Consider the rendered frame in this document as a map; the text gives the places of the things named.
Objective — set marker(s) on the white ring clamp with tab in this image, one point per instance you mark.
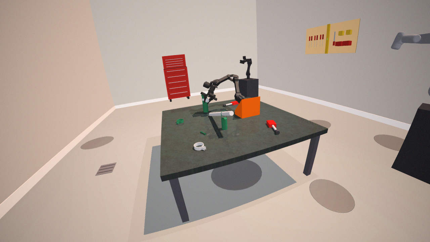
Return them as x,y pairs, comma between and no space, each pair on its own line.
199,148

